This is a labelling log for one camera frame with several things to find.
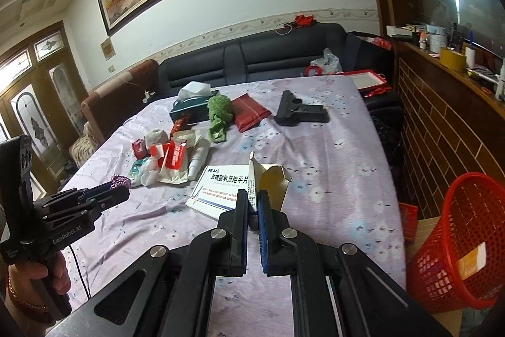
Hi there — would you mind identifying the cardboard box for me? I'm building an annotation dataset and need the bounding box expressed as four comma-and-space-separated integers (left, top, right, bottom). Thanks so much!
404, 216, 474, 337

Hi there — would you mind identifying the clear bag with teal print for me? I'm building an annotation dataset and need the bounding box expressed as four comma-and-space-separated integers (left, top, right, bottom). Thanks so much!
128, 157, 159, 188

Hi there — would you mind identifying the dark red packet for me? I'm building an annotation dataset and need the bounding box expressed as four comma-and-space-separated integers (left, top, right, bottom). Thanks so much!
231, 93, 272, 133

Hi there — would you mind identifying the brick pattern wooden counter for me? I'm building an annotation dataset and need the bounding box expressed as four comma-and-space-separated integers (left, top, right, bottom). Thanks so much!
395, 33, 505, 219

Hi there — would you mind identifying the black toy pistol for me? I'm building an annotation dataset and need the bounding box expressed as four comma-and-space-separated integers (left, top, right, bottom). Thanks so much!
274, 90, 330, 125

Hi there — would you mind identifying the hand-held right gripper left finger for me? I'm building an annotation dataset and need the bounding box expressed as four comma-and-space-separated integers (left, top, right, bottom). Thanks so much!
65, 190, 250, 337

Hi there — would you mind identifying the black leather sofa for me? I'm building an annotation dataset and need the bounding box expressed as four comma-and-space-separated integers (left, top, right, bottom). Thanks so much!
158, 22, 399, 112

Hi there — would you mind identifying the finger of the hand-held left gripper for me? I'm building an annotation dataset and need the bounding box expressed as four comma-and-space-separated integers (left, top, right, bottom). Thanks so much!
41, 186, 131, 222
41, 182, 119, 208

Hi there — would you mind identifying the purple wrapper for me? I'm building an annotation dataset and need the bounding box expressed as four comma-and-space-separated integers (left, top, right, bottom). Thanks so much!
110, 174, 132, 190

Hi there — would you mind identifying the teal tissue box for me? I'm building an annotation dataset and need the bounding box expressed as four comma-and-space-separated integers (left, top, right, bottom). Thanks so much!
169, 81, 216, 123

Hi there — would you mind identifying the crumpled white tissue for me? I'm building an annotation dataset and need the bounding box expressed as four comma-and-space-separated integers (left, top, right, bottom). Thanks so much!
144, 128, 170, 148

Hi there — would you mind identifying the yellow tape roll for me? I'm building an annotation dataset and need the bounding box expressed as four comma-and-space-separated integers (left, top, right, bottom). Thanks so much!
440, 47, 466, 67

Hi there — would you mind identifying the white plastic tube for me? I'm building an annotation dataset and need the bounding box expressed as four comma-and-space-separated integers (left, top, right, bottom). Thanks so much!
187, 137, 211, 180

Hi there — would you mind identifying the black cable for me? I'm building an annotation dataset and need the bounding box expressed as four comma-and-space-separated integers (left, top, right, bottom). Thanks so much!
69, 246, 91, 298

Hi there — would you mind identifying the small wall picture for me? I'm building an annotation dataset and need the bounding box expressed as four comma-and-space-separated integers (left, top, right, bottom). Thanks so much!
100, 38, 116, 60

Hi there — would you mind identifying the red and white snack packet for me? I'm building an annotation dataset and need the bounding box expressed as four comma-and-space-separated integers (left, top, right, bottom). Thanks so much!
163, 141, 188, 170

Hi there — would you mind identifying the wooden door with glass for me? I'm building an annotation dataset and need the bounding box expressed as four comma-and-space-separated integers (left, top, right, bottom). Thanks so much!
0, 21, 89, 196

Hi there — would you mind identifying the gold bracelet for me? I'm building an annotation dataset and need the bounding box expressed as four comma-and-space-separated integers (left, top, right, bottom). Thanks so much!
8, 274, 48, 312

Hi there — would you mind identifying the small red wrapper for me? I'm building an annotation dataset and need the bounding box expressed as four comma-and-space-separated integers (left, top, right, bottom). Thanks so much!
170, 116, 191, 134

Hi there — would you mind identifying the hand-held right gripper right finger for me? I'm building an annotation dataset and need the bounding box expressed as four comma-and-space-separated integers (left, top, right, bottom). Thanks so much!
257, 189, 452, 337

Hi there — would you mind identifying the red framed white tray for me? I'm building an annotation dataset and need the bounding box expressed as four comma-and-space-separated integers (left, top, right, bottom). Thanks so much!
339, 69, 391, 93

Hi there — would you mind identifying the brown armchair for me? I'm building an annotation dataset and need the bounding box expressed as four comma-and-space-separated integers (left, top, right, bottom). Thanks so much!
69, 59, 159, 168

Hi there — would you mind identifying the red plastic basket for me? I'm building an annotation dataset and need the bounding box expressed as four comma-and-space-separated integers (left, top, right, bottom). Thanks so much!
406, 172, 505, 315

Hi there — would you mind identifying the white medicine box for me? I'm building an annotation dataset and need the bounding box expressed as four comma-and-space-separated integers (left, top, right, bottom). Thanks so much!
185, 151, 293, 221

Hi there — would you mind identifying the green plush toy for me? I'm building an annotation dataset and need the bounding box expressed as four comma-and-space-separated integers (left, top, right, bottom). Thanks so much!
207, 94, 234, 143

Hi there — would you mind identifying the black bag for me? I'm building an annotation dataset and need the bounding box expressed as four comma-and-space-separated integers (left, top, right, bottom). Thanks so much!
343, 31, 395, 73

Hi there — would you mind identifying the red envelope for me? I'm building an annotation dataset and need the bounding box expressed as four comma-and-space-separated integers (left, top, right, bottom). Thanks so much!
398, 203, 419, 243

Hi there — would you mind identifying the clear plastic bag on red item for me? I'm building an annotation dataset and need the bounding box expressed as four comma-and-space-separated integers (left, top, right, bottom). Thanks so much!
304, 48, 343, 76

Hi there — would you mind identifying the red cloth bundle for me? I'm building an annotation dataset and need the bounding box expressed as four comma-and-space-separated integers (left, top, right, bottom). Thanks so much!
276, 15, 318, 34

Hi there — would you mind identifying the person's left hand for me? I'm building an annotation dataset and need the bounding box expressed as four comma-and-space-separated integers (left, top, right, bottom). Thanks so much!
8, 253, 72, 308

